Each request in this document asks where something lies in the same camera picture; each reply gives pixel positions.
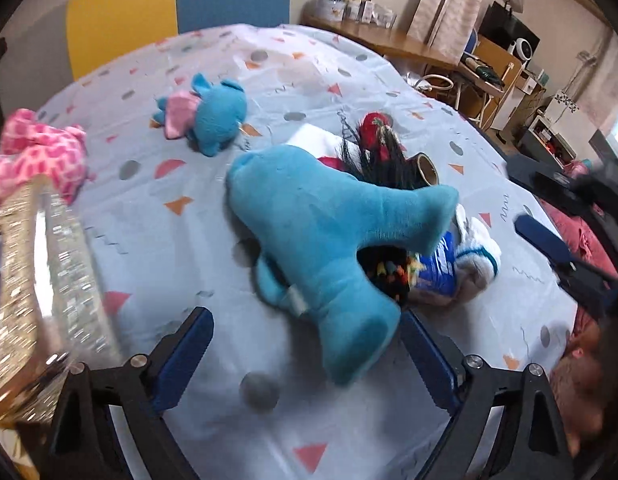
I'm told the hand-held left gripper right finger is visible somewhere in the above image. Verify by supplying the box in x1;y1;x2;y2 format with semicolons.
399;309;575;480

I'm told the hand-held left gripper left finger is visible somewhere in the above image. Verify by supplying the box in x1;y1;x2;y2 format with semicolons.
39;306;215;480

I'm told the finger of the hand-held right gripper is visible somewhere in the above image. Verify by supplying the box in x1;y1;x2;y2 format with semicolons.
514;214;577;273
506;156;590;206

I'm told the black patterned sock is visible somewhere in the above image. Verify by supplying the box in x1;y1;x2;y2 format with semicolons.
359;247;420;306

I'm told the black furry toy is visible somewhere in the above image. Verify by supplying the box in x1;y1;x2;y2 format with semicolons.
339;127;425;191

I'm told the large blue plush toy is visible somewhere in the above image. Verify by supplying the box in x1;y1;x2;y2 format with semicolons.
225;144;461;387

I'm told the small blue elephant plush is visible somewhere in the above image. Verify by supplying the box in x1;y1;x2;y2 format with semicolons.
150;73;248;157

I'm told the red cloth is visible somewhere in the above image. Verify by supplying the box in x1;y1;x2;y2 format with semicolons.
539;195;618;331

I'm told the blue and white sock toy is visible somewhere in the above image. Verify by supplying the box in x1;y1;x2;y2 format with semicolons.
454;205;502;291

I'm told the white patterned cabinet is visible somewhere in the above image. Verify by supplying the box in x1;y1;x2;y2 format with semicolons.
544;90;580;126

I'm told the blue white packet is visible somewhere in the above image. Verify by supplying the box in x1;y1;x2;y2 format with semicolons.
409;232;460;306

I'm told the cardboard tube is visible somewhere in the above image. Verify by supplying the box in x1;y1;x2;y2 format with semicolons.
411;154;440;188

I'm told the wooden cabinet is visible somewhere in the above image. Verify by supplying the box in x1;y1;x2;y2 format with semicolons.
469;35;522;131

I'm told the white fan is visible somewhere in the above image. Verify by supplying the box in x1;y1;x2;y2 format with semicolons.
506;37;532;61

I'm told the gold tissue box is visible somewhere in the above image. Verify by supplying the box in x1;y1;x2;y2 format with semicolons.
0;175;124;423

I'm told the black monitor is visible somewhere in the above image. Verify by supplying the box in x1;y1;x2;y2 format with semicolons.
482;2;540;61

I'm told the person's brown patterned clothing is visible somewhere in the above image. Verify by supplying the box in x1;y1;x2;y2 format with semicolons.
549;317;618;458

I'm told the floral curtain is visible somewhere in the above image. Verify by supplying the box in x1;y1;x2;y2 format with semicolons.
406;0;490;61

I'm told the wooden desk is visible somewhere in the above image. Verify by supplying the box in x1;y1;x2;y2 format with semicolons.
301;15;505;106

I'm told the small white box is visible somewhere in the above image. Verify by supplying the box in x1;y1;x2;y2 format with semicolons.
371;0;395;28

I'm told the white paper sheet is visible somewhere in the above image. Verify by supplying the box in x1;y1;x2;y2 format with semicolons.
288;124;351;161

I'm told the pink checkered plush toy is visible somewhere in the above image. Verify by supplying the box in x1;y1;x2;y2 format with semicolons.
0;108;96;211

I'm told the large metal tin can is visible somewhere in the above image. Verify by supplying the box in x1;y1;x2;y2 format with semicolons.
316;0;351;23

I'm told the grey yellow blue headboard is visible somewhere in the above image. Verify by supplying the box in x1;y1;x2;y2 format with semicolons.
0;0;292;81

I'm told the white coiled hose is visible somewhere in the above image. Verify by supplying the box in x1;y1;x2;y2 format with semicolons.
419;74;455;96

